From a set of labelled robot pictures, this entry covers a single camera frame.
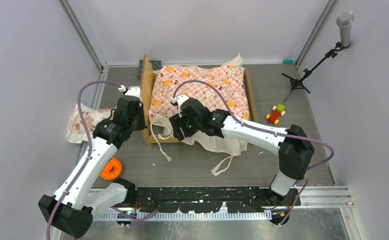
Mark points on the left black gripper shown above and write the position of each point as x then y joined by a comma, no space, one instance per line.
142,125

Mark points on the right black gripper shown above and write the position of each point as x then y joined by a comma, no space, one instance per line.
176,122

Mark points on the wooden pet bed frame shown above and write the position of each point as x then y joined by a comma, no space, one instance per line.
146,99

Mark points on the pink checkered duck blanket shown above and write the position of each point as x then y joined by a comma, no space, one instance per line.
207,92

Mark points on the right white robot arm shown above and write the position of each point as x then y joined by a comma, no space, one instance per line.
294,151

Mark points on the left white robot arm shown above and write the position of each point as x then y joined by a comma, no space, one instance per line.
70,209

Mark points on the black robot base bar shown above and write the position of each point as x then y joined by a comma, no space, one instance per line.
210,204

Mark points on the white floral pillow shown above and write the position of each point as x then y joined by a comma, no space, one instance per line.
76,133

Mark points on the orange plastic arch piece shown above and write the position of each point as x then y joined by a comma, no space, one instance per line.
112,169

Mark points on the red green toy car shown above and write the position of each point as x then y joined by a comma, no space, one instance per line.
277,111

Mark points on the black microphone tripod stand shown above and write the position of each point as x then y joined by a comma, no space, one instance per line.
298,84

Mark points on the teal small block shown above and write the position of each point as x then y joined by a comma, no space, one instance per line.
288,61

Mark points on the grey microphone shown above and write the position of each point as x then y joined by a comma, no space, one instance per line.
344,22

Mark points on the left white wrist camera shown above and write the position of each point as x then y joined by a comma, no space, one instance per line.
134,91

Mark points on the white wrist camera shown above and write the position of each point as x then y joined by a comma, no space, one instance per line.
134,91
178,101

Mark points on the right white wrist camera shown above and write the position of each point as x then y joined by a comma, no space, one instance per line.
178,101

